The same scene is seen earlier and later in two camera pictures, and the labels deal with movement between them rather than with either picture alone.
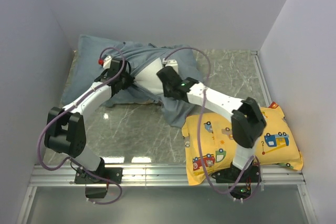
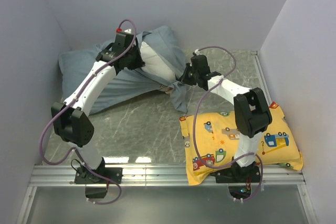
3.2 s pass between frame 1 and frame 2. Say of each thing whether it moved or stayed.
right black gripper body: moved
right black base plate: stayed
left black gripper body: moved
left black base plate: stayed
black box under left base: stayed
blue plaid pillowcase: moved
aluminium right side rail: stayed
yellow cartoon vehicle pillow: stayed
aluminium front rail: stayed
